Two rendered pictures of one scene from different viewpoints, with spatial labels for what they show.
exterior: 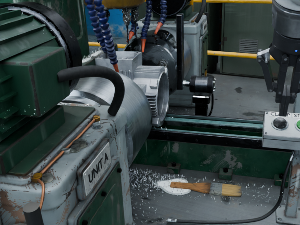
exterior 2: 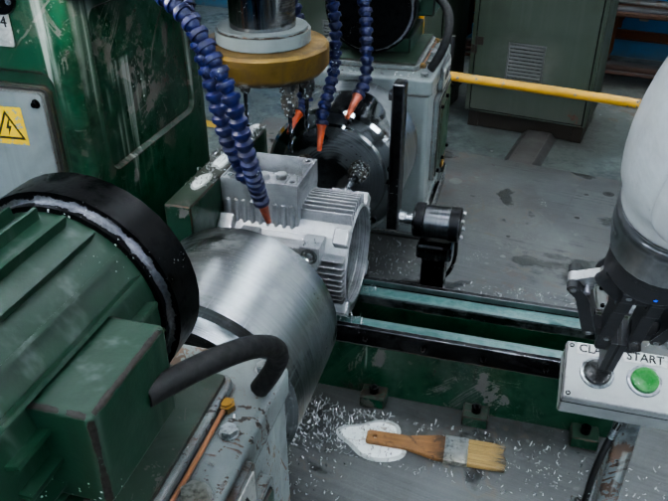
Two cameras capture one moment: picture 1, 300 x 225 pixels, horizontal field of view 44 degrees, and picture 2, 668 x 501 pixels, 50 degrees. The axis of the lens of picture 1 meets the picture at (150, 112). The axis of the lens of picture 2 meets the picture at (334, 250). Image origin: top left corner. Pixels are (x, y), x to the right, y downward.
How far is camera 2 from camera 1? 23 cm
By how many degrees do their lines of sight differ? 8
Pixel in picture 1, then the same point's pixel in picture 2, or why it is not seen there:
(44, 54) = (121, 370)
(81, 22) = (190, 82)
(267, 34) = (565, 37)
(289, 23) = (651, 265)
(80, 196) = not seen: outside the picture
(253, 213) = not seen: outside the picture
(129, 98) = (293, 305)
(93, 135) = (223, 461)
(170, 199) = (365, 472)
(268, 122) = (574, 368)
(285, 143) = (605, 412)
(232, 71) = (489, 106)
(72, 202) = not seen: outside the picture
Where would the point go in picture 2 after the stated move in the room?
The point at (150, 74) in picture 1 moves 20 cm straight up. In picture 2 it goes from (334, 216) to (334, 83)
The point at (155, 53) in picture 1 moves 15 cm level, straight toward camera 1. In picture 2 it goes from (344, 146) to (346, 185)
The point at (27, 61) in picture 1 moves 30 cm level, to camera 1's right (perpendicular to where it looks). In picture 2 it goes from (83, 410) to (614, 401)
